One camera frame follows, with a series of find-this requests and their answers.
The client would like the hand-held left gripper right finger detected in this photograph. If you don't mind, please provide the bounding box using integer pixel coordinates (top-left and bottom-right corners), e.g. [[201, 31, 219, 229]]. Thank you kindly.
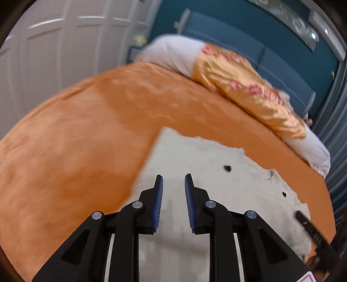
[[185, 173, 316, 282]]

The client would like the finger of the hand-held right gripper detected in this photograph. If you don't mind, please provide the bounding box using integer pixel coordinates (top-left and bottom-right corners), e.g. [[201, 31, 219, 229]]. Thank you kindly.
[[295, 210, 340, 272]]

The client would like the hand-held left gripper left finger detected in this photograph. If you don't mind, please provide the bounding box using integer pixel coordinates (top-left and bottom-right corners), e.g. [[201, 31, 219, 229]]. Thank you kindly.
[[33, 175, 164, 282]]

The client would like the cream knitted sweater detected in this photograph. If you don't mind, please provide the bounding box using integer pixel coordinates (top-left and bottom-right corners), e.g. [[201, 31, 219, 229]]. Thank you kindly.
[[104, 127, 312, 282]]

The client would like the white pillow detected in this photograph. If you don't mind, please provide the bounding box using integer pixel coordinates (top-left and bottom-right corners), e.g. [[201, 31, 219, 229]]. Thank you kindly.
[[137, 35, 207, 80], [279, 89, 332, 178]]

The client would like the orange fleece blanket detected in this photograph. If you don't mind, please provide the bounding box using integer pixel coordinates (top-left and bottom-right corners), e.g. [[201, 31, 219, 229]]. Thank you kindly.
[[0, 62, 338, 282]]

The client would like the grey curtain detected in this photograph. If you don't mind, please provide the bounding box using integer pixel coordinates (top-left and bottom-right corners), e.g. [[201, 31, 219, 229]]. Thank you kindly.
[[309, 53, 347, 227]]

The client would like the orange floral satin pillow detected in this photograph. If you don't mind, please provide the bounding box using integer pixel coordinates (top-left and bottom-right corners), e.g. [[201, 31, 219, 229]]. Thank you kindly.
[[192, 43, 307, 140]]

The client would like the small bedside table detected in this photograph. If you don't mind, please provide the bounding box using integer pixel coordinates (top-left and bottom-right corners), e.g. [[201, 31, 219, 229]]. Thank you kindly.
[[128, 45, 147, 64]]

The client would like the blue upholstered headboard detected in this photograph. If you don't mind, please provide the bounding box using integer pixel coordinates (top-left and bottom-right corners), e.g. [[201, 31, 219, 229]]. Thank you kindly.
[[173, 8, 318, 121]]

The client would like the white panelled wardrobe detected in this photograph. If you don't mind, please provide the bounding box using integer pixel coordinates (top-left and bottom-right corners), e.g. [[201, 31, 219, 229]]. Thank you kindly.
[[0, 0, 154, 143]]

